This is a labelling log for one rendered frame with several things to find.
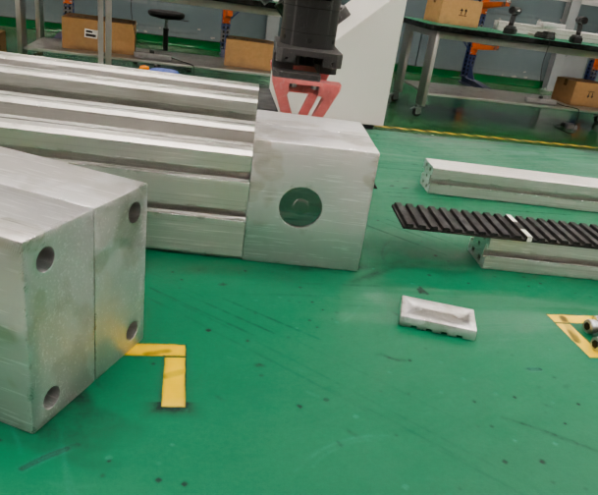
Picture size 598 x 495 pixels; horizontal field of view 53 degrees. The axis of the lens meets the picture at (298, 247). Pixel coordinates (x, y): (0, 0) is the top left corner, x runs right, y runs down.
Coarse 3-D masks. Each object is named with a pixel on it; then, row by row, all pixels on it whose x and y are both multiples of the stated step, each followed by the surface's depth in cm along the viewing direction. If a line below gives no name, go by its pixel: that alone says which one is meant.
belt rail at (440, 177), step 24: (432, 168) 67; (456, 168) 67; (480, 168) 69; (504, 168) 70; (432, 192) 68; (456, 192) 68; (480, 192) 68; (504, 192) 68; (528, 192) 69; (552, 192) 69; (576, 192) 68
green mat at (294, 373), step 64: (384, 192) 66; (192, 256) 45; (384, 256) 50; (448, 256) 52; (192, 320) 37; (256, 320) 38; (320, 320) 39; (384, 320) 40; (512, 320) 43; (128, 384) 31; (192, 384) 32; (256, 384) 32; (320, 384) 33; (384, 384) 34; (448, 384) 35; (512, 384) 35; (576, 384) 36; (0, 448) 26; (64, 448) 26; (128, 448) 27; (192, 448) 27; (256, 448) 28; (320, 448) 29; (384, 448) 29; (448, 448) 30; (512, 448) 30; (576, 448) 31
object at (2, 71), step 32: (0, 64) 59; (32, 64) 64; (64, 64) 64; (96, 64) 66; (64, 96) 60; (96, 96) 60; (128, 96) 59; (160, 96) 59; (192, 96) 59; (224, 96) 60; (256, 96) 61
